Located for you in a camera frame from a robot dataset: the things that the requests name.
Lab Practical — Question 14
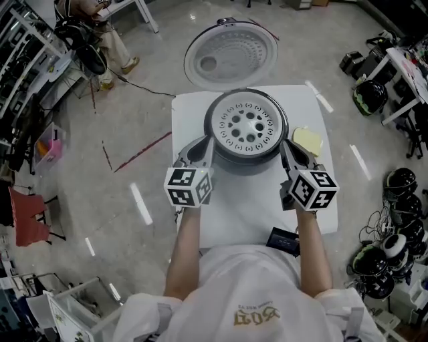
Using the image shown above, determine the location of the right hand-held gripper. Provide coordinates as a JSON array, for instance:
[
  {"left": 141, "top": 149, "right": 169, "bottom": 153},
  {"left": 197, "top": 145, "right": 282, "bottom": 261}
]
[{"left": 279, "top": 139, "right": 340, "bottom": 212}]

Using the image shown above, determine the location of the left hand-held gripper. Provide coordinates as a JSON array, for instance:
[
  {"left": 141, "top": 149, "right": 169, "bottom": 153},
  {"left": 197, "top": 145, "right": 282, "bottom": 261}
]
[{"left": 163, "top": 136, "right": 217, "bottom": 209}]

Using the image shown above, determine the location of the white perforated steam tray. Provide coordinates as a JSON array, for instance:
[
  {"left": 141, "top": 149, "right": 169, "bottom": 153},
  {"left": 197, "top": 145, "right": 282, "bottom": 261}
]
[{"left": 211, "top": 92, "right": 284, "bottom": 158}]

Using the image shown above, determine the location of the black rice cooker body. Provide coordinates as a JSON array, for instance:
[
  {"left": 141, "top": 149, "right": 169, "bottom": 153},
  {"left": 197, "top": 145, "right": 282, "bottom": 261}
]
[{"left": 183, "top": 16, "right": 290, "bottom": 176}]

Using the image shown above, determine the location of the person's left forearm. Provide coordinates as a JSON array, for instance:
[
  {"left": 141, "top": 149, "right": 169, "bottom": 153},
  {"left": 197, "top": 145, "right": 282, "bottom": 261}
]
[{"left": 163, "top": 204, "right": 203, "bottom": 300}]

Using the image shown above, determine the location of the person's right forearm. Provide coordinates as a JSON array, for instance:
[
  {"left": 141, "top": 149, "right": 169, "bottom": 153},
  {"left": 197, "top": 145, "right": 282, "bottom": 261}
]
[{"left": 295, "top": 208, "right": 336, "bottom": 299}]

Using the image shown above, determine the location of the yellow sponge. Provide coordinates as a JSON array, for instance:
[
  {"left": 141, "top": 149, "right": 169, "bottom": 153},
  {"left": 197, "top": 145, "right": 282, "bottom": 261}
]
[{"left": 292, "top": 126, "right": 324, "bottom": 158}]

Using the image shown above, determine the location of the black waist display device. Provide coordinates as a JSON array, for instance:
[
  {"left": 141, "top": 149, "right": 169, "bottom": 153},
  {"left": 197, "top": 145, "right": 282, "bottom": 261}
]
[{"left": 265, "top": 226, "right": 300, "bottom": 258}]

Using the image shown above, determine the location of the black helmet green pattern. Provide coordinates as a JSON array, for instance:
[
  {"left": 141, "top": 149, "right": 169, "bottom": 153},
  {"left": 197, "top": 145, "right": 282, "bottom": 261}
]
[{"left": 351, "top": 79, "right": 389, "bottom": 118}]

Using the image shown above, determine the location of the black equipment case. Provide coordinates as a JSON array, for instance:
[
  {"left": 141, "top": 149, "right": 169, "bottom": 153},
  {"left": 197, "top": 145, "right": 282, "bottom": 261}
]
[{"left": 338, "top": 50, "right": 366, "bottom": 73}]

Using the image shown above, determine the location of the black office chair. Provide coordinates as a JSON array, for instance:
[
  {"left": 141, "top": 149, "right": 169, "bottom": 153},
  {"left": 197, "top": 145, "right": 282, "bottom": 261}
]
[{"left": 404, "top": 113, "right": 428, "bottom": 161}]

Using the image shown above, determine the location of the pile of black helmets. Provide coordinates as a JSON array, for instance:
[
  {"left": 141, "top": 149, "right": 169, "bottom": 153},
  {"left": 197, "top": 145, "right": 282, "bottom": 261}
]
[{"left": 346, "top": 166, "right": 428, "bottom": 300}]

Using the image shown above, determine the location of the thin red floor tape strip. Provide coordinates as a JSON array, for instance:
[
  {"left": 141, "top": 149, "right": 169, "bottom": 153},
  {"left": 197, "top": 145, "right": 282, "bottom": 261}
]
[{"left": 248, "top": 17, "right": 280, "bottom": 41}]

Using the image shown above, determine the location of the person's white shirt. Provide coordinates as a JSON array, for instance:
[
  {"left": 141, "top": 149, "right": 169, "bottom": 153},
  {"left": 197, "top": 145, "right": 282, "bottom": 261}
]
[{"left": 113, "top": 245, "right": 384, "bottom": 342}]

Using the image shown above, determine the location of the white desk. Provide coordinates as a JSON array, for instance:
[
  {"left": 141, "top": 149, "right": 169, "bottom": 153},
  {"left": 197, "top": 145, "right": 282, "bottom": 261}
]
[{"left": 367, "top": 46, "right": 428, "bottom": 126}]

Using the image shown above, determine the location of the clear plastic storage box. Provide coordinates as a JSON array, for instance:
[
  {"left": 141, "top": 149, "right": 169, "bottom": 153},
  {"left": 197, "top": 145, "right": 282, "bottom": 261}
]
[{"left": 33, "top": 121, "right": 68, "bottom": 172}]

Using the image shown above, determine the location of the white side table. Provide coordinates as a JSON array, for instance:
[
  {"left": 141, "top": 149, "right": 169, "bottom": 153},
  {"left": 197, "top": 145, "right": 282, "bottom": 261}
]
[{"left": 96, "top": 0, "right": 160, "bottom": 35}]

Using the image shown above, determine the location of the white plastic organizer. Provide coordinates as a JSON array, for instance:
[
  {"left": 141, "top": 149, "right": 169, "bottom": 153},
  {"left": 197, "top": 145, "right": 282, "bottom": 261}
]
[{"left": 391, "top": 270, "right": 428, "bottom": 330}]

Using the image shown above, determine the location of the red fabric folding chair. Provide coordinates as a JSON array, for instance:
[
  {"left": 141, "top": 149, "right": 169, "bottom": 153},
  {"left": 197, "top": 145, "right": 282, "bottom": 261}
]
[{"left": 7, "top": 184, "right": 66, "bottom": 248}]

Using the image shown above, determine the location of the white floral print table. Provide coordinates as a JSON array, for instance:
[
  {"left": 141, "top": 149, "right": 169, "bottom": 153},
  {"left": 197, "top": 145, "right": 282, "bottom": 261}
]
[{"left": 25, "top": 272, "right": 125, "bottom": 342}]

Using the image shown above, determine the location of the white metal shelf rack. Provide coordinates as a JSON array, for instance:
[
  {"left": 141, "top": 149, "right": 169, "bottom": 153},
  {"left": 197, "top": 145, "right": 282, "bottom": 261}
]
[{"left": 0, "top": 6, "right": 85, "bottom": 112}]

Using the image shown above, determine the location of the black floor cable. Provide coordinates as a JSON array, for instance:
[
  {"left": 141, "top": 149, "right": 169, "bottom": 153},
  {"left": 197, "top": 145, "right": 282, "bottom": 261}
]
[{"left": 116, "top": 74, "right": 177, "bottom": 100}]

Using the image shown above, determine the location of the tangle of cables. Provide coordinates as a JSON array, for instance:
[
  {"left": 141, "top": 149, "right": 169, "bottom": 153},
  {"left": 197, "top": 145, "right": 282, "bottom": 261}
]
[{"left": 359, "top": 206, "right": 395, "bottom": 242}]

